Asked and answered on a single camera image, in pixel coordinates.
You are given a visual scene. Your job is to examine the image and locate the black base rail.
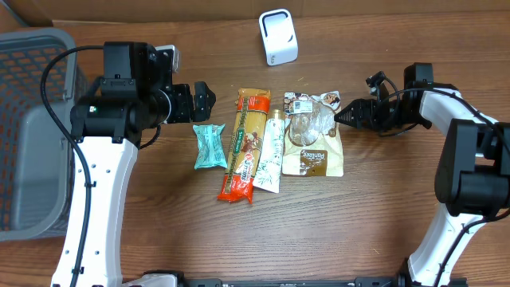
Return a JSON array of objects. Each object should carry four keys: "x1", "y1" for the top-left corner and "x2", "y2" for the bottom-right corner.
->
[{"x1": 119, "y1": 269, "x2": 468, "y2": 287}]

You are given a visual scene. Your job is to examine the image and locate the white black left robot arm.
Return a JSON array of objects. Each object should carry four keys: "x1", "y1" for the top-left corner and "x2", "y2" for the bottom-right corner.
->
[{"x1": 51, "y1": 42, "x2": 216, "y2": 286}]

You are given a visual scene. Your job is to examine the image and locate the teal snack packet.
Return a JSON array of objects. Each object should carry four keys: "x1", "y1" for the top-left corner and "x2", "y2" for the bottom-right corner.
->
[{"x1": 193, "y1": 124, "x2": 227, "y2": 170}]

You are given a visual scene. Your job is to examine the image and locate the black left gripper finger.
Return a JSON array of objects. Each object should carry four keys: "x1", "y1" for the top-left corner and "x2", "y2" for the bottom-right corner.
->
[
  {"x1": 194, "y1": 81, "x2": 216, "y2": 108},
  {"x1": 194, "y1": 105, "x2": 211, "y2": 122}
]

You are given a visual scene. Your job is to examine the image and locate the orange spaghetti pasta packet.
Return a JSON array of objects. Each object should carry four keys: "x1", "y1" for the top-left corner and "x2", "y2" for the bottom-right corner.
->
[{"x1": 218, "y1": 88, "x2": 272, "y2": 202}]

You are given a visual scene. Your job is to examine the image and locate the white black barcode scanner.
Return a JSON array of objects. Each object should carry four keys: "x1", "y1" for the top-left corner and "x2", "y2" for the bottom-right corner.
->
[{"x1": 258, "y1": 9, "x2": 299, "y2": 66}]

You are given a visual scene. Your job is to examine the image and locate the grey plastic shopping basket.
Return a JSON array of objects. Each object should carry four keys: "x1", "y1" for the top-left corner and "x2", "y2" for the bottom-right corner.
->
[{"x1": 1, "y1": 28, "x2": 75, "y2": 242}]

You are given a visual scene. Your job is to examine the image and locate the beige Pantree snack pouch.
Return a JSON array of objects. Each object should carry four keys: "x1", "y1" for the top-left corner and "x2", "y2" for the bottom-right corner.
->
[{"x1": 282, "y1": 91, "x2": 343, "y2": 177}]

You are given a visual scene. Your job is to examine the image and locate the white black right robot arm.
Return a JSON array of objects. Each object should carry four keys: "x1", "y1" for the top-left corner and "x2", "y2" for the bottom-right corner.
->
[{"x1": 335, "y1": 62, "x2": 509, "y2": 286}]

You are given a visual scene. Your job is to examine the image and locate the white gold-capped cream tube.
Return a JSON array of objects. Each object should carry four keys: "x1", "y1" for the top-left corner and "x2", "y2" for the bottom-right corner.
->
[{"x1": 253, "y1": 109, "x2": 285, "y2": 194}]

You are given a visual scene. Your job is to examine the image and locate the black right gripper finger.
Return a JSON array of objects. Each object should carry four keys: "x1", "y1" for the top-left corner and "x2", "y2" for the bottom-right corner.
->
[
  {"x1": 335, "y1": 99, "x2": 375, "y2": 118},
  {"x1": 334, "y1": 113, "x2": 373, "y2": 129}
]

